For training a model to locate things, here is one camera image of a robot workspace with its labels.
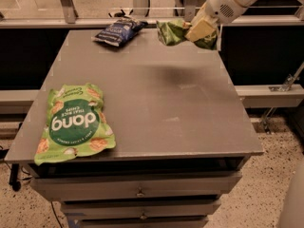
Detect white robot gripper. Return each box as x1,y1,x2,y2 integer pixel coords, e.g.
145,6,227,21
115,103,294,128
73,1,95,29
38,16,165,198
185,0,246,42

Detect green Kettle jalapeno chip bag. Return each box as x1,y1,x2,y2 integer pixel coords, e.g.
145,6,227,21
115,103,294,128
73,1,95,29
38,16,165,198
156,19,218,50

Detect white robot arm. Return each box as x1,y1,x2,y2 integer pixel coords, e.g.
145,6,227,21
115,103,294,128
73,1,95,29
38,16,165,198
185,0,257,42

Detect blue chip bag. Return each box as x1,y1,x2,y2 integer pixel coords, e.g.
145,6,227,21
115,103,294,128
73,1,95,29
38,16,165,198
92,17,148,48

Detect green Dang rice chips bag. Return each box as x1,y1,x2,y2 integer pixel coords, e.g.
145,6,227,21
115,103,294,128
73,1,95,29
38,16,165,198
34,84,116,165

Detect grey drawer cabinet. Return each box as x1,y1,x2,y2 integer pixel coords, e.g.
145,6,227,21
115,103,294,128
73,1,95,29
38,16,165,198
7,28,263,228

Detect metal railing frame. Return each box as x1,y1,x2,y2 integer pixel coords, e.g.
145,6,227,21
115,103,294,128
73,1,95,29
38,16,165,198
0,0,304,29

